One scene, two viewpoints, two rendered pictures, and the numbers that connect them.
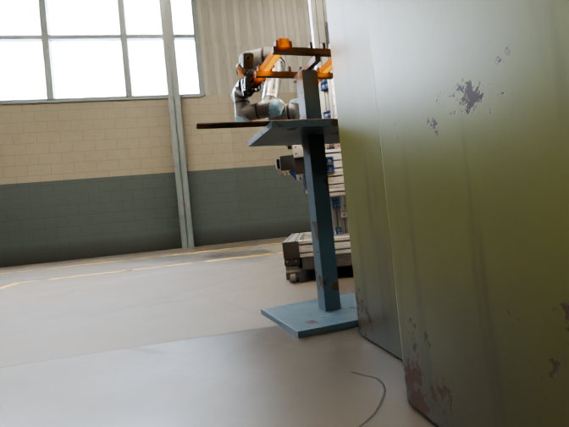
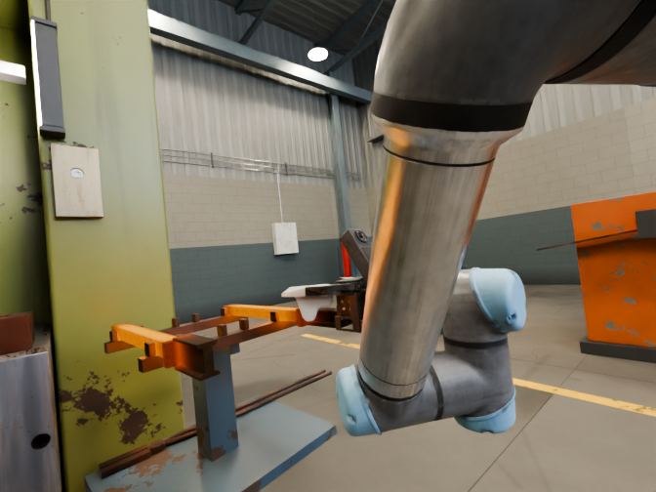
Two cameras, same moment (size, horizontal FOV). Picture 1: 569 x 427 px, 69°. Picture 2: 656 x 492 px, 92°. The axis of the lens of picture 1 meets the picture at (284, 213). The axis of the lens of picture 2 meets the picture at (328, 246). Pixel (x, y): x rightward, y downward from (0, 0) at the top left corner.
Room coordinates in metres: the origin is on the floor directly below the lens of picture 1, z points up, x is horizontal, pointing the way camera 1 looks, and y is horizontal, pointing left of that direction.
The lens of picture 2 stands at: (2.19, -0.20, 1.03)
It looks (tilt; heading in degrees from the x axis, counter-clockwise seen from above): 2 degrees up; 152
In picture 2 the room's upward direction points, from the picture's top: 6 degrees counter-clockwise
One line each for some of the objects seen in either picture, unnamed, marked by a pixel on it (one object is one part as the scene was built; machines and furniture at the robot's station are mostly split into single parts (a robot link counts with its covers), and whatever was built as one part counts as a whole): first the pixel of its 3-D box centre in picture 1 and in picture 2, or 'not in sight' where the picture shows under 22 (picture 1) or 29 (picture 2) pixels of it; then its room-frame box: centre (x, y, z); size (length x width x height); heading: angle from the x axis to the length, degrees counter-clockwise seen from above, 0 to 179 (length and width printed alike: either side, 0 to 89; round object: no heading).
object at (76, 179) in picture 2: not in sight; (77, 182); (1.25, -0.36, 1.27); 0.09 x 0.02 x 0.17; 103
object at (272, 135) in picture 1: (312, 133); (219, 453); (1.47, -0.13, 0.65); 0.40 x 0.30 x 0.02; 109
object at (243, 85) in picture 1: (249, 82); (371, 301); (1.76, 0.10, 0.95); 0.12 x 0.08 x 0.09; 18
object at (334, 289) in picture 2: not in sight; (332, 288); (1.72, 0.04, 0.98); 0.09 x 0.05 x 0.02; 54
